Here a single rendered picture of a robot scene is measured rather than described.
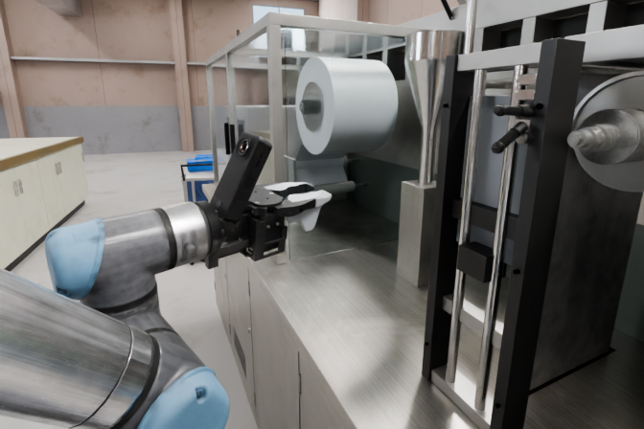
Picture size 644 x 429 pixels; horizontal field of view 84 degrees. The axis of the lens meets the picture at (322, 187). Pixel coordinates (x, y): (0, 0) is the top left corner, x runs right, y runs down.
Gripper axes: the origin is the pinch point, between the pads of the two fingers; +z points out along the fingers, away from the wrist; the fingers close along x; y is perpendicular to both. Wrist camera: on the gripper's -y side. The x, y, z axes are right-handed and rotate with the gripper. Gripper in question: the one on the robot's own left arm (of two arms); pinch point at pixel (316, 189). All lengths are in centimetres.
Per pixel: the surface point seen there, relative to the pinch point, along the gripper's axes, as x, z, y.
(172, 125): -991, 364, 186
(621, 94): 31.7, 20.3, -19.2
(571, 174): 29.0, 23.2, -7.5
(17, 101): -1128, 38, 137
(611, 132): 33.2, 11.9, -15.1
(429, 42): -6.8, 37.3, -26.1
